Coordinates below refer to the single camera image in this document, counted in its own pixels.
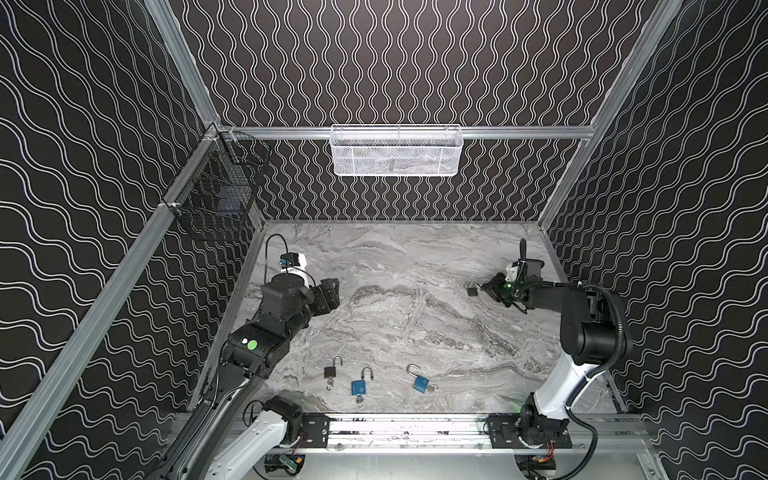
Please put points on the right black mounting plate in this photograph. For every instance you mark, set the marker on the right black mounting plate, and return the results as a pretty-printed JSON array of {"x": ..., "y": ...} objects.
[{"x": 510, "y": 431}]

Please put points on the white wire mesh basket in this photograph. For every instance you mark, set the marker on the white wire mesh basket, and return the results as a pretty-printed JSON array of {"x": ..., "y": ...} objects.
[{"x": 396, "y": 150}]

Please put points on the blue padlock right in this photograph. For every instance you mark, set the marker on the blue padlock right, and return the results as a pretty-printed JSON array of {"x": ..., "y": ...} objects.
[{"x": 420, "y": 383}]

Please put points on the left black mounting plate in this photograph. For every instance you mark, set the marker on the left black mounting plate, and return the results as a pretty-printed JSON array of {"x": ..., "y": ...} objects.
[{"x": 315, "y": 428}]

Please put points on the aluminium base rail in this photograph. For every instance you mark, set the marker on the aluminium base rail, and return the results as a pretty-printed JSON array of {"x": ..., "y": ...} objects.
[{"x": 461, "y": 433}]

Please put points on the blue padlock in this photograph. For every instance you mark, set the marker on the blue padlock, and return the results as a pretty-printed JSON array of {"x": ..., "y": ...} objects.
[
  {"x": 359, "y": 387},
  {"x": 420, "y": 383}
]

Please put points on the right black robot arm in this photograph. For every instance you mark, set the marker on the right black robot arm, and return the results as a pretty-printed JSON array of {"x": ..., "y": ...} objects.
[{"x": 593, "y": 335}]

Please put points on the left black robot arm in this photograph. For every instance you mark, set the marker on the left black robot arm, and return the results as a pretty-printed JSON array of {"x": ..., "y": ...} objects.
[{"x": 247, "y": 359}]

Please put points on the black padlock with key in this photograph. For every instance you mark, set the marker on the black padlock with key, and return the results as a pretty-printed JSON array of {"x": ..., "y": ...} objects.
[{"x": 330, "y": 372}]

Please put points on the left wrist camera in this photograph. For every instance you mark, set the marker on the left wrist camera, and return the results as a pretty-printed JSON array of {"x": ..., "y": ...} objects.
[{"x": 293, "y": 262}]

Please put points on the black wire mesh basket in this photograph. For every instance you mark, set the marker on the black wire mesh basket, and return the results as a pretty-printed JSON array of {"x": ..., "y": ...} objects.
[{"x": 218, "y": 204}]

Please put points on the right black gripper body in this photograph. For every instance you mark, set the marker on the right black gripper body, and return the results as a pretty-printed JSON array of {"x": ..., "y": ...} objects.
[{"x": 500, "y": 287}]

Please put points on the black mounting plate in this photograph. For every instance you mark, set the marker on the black mounting plate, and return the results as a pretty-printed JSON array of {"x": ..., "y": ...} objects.
[
  {"x": 315, "y": 428},
  {"x": 510, "y": 431}
]

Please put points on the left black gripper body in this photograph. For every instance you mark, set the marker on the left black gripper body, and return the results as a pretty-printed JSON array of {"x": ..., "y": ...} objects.
[{"x": 327, "y": 294}]

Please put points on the blue padlock middle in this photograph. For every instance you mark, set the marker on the blue padlock middle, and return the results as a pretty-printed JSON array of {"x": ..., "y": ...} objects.
[{"x": 359, "y": 387}]

